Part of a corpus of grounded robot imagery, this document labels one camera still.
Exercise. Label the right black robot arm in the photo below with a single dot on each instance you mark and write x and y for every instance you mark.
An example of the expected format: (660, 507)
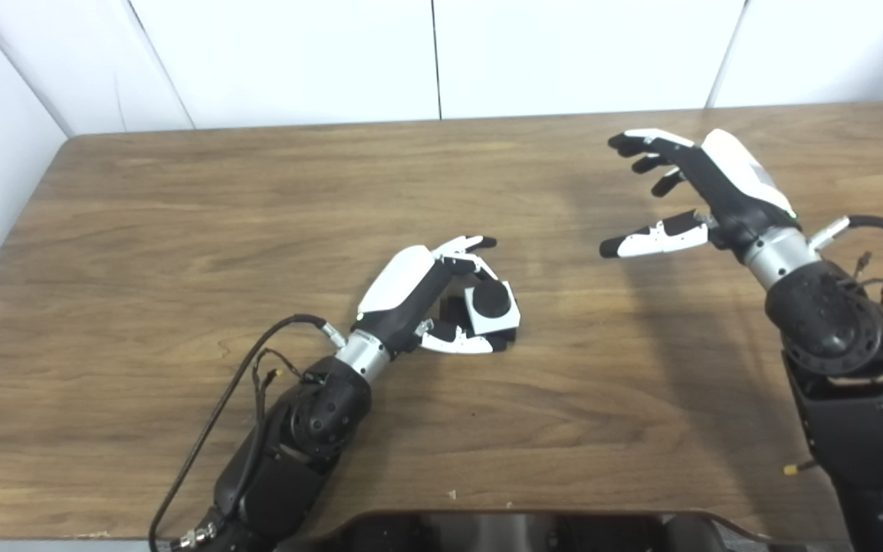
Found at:
(848, 383)

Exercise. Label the black glossy robot torso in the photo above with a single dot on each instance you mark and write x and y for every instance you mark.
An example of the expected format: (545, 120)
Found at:
(526, 533)

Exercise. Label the black peg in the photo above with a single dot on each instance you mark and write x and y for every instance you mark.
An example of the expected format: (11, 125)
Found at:
(491, 299)

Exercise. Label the white square piece with hole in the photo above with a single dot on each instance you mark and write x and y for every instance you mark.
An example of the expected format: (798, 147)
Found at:
(480, 323)

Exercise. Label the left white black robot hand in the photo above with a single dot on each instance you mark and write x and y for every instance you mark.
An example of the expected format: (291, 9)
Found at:
(399, 291)

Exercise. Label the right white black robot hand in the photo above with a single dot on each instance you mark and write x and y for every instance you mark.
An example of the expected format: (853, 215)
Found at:
(733, 188)

